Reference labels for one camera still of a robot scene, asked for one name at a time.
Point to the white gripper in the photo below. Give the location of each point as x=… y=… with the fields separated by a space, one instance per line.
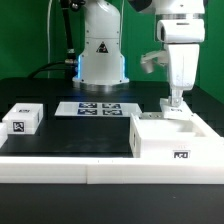
x=181 y=39

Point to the white cabinet body box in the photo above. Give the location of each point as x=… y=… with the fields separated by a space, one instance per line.
x=173 y=139

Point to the white cabinet door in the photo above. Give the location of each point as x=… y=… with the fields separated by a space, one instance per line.
x=181 y=112
x=151 y=116

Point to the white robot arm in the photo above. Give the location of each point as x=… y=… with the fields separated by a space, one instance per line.
x=101 y=63

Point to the white cabinet top box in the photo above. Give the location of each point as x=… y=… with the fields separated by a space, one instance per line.
x=23 y=118

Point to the white marker sheet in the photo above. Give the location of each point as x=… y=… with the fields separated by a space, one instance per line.
x=97 y=109

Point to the white front fence bar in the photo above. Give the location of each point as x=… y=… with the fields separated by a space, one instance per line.
x=107 y=171

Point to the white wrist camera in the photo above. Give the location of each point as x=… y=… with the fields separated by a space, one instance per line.
x=149 y=60

